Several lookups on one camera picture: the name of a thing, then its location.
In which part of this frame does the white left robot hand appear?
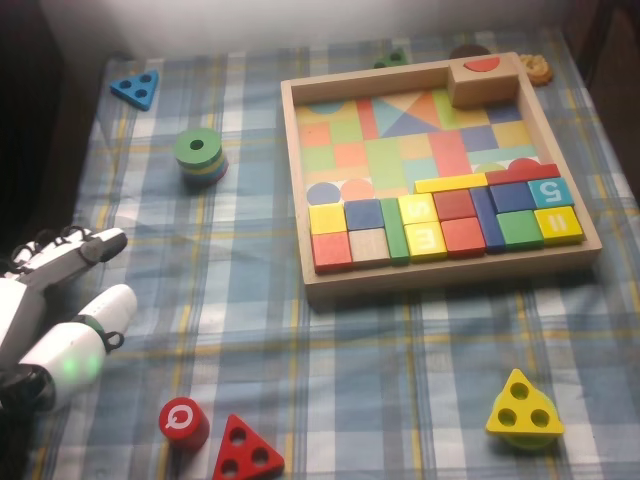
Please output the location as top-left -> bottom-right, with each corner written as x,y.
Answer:
0,225 -> 139,407

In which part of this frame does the red cylinder block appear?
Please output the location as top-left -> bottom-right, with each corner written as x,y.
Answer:
158,396 -> 211,451

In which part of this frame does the red triangle block with holes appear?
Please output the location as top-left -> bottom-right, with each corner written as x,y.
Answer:
212,413 -> 286,480

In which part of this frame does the blue triangle block with holes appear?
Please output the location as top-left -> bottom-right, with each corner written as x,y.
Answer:
109,69 -> 160,112

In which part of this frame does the green triangle block with holes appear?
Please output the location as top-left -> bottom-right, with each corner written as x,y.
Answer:
373,48 -> 409,70

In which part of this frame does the yellow triangle block with holes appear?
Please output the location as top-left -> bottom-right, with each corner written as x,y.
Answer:
484,368 -> 565,437

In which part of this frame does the blue plaid table cloth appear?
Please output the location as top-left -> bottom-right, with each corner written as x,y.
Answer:
24,29 -> 640,480

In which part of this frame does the plain yellow wooden cube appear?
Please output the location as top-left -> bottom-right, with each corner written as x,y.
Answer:
309,203 -> 349,235

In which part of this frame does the natural wood cube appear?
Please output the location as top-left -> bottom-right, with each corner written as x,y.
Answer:
348,228 -> 392,266

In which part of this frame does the blue wooden cube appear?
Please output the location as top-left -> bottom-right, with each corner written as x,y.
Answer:
488,182 -> 536,214
344,199 -> 385,232

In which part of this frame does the wooden tray with colourful print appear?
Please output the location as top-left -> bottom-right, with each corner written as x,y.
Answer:
279,51 -> 603,301

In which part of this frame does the dark red wooden cube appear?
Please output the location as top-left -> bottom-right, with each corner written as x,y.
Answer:
432,189 -> 477,221

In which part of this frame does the green wooden cube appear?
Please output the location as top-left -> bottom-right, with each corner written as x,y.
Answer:
496,209 -> 545,250

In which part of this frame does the dark brown round cookie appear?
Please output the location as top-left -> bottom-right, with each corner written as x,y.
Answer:
449,43 -> 494,60

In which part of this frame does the tan flower-shaped cookie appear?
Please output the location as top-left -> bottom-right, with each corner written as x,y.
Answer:
517,53 -> 555,86

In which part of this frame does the green wooden ring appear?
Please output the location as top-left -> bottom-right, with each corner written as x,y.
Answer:
173,127 -> 222,169

